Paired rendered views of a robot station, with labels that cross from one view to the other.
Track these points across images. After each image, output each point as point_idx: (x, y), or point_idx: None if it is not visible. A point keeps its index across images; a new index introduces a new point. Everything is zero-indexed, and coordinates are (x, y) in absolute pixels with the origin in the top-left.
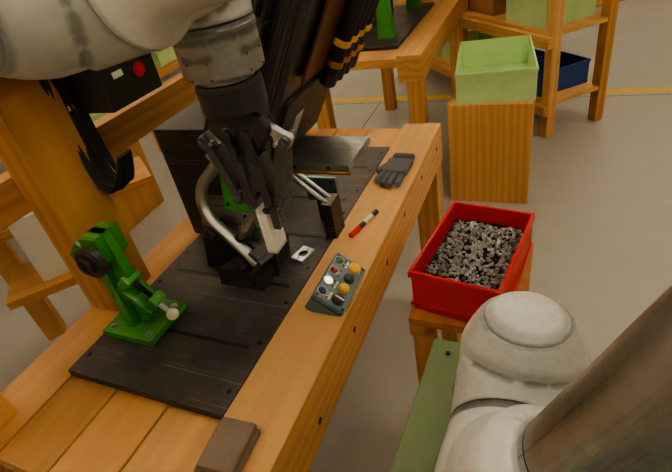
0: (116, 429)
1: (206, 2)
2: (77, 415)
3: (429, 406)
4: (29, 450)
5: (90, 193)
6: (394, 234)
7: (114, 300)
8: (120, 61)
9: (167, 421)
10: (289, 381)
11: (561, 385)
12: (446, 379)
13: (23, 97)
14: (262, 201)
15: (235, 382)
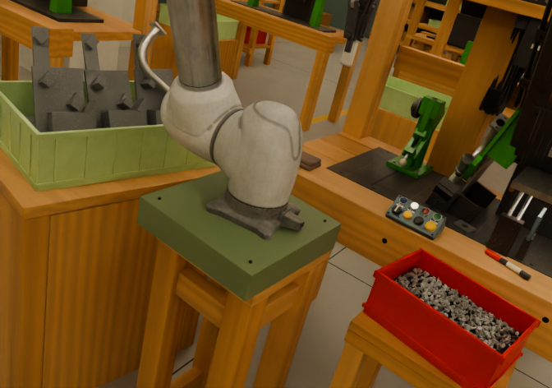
0: (336, 153)
1: None
2: (350, 148)
3: (290, 199)
4: (335, 138)
5: (477, 103)
6: (503, 295)
7: (430, 162)
8: None
9: (333, 162)
10: (338, 186)
11: (240, 119)
12: (305, 211)
13: (497, 30)
14: (356, 39)
15: (346, 175)
